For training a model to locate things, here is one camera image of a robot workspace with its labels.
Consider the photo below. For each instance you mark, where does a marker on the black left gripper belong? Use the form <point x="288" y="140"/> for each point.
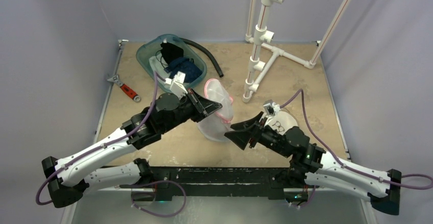
<point x="203" y="106"/>

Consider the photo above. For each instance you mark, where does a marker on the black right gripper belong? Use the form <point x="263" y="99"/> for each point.
<point x="255" y="135"/>

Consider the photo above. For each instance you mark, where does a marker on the pink-trimmed white laundry bag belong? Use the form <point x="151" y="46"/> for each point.
<point x="217" y="124"/>

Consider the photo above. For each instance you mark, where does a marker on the black bra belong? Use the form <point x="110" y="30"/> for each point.
<point x="176" y="62"/>

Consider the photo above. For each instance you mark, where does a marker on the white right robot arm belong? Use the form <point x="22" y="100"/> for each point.
<point x="311" y="165"/>

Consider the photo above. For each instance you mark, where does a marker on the white cloth in basin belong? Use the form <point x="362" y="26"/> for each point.
<point x="158" y="64"/>

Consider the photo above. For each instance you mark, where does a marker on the white PVC pipe rack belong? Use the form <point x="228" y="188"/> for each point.
<point x="263" y="54"/>

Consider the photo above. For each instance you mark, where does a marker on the teal plastic basin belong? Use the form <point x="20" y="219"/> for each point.
<point x="152" y="49"/>

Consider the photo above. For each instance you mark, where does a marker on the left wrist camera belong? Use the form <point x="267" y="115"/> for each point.
<point x="175" y="84"/>

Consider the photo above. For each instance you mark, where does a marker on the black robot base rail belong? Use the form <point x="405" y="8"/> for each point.
<point x="271" y="182"/>

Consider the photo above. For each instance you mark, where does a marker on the red-handled adjustable wrench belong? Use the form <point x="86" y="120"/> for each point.
<point x="126" y="89"/>

